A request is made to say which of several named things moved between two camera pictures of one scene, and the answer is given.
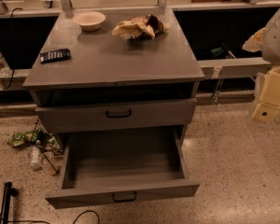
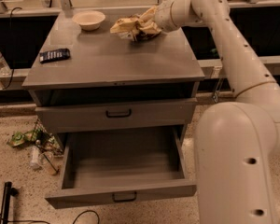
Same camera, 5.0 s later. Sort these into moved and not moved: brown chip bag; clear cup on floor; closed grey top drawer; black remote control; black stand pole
Moved: brown chip bag
Not moved: black remote control; clear cup on floor; black stand pole; closed grey top drawer
